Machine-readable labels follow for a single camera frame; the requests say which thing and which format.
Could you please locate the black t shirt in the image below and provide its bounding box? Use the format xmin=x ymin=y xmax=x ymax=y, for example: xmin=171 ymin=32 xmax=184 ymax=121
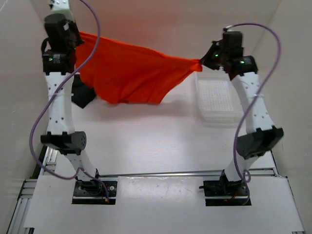
xmin=71 ymin=74 xmax=96 ymax=109

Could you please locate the white plastic basket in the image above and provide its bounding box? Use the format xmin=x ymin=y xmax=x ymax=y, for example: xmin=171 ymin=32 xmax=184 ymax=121
xmin=195 ymin=68 xmax=242 ymax=128

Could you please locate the orange garment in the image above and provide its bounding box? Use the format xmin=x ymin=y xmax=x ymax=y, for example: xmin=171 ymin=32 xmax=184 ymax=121
xmin=76 ymin=32 xmax=202 ymax=104

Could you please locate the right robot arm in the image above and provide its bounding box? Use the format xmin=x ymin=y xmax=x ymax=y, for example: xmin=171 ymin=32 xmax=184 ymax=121
xmin=200 ymin=31 xmax=284 ymax=183

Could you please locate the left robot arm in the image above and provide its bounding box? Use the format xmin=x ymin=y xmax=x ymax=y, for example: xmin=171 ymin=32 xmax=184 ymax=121
xmin=40 ymin=0 xmax=98 ymax=183

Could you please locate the white front cover board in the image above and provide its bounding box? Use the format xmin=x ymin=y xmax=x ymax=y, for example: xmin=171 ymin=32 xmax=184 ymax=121
xmin=24 ymin=175 xmax=304 ymax=234

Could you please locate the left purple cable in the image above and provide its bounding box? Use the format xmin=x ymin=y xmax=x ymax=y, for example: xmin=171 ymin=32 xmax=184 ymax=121
xmin=29 ymin=0 xmax=110 ymax=199

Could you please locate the aluminium table frame rail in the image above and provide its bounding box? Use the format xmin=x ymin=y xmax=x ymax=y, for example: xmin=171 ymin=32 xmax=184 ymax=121
xmin=6 ymin=146 xmax=58 ymax=234

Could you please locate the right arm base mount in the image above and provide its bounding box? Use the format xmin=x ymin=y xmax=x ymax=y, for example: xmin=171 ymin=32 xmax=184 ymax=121
xmin=199 ymin=180 xmax=252 ymax=207

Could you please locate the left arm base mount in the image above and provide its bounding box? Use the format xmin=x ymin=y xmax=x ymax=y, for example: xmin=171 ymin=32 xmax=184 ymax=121
xmin=72 ymin=177 xmax=118 ymax=205

